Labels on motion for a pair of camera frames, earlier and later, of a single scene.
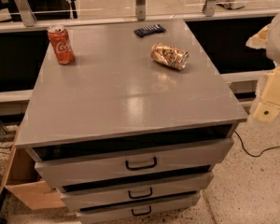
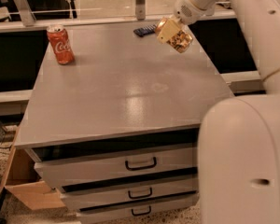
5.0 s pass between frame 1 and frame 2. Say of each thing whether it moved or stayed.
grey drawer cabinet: stayed
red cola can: stayed
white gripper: moved
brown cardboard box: stayed
